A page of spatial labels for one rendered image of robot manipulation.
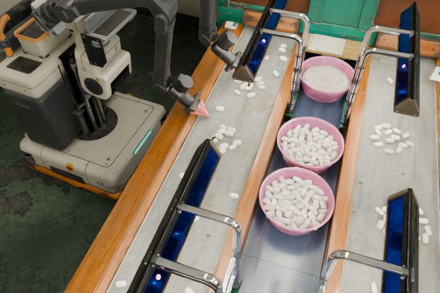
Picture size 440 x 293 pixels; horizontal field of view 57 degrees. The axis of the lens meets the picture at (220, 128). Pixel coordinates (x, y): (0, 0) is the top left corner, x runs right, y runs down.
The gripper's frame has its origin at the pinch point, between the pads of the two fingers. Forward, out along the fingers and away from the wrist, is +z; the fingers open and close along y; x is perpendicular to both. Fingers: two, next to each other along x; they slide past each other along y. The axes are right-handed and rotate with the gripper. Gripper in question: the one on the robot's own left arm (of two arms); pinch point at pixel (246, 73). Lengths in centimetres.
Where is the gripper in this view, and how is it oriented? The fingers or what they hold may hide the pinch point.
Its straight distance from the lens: 185.2
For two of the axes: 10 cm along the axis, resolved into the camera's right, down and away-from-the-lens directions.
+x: -6.1, 3.6, 7.1
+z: 7.3, 6.0, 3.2
